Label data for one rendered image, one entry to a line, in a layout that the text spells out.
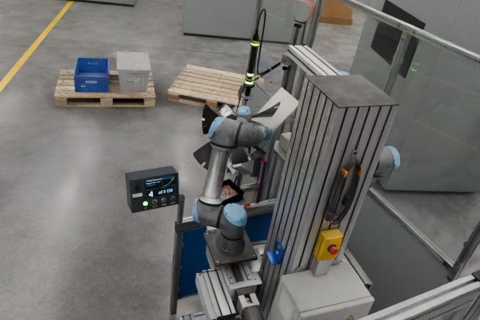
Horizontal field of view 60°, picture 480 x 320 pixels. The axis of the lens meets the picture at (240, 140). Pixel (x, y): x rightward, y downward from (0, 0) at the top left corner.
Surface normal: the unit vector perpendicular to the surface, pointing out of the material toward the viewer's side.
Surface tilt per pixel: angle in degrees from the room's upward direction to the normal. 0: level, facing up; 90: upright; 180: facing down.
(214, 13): 90
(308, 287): 0
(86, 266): 0
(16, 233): 0
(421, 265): 90
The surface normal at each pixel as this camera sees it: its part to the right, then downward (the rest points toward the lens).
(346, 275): 0.13, -0.84
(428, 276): -0.90, 0.13
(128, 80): 0.22, 0.62
